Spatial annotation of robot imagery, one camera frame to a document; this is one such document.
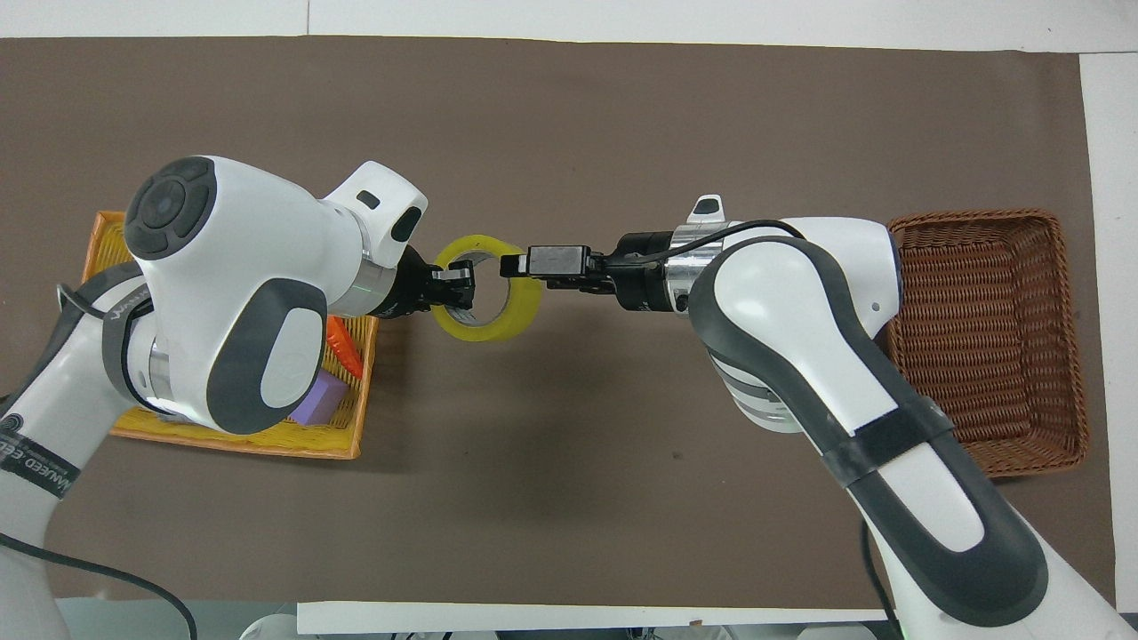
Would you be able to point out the orange plastic item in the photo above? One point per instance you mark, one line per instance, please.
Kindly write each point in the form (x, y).
(345, 348)

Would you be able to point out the yellow tape roll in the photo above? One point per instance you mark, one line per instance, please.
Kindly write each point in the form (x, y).
(498, 331)

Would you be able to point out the purple block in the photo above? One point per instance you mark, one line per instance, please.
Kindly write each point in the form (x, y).
(320, 400)

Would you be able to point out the brown wicker basket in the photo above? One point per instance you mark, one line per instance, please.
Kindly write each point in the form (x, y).
(978, 338)

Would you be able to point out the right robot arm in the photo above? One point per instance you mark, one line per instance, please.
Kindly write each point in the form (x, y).
(800, 293)

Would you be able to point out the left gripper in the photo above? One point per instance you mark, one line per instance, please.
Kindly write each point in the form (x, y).
(407, 289)

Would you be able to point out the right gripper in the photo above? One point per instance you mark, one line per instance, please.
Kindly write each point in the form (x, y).
(642, 286)

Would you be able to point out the yellow woven basket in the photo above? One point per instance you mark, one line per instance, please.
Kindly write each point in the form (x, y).
(338, 440)

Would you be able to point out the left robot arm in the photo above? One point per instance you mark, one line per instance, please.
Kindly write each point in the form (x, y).
(249, 231)

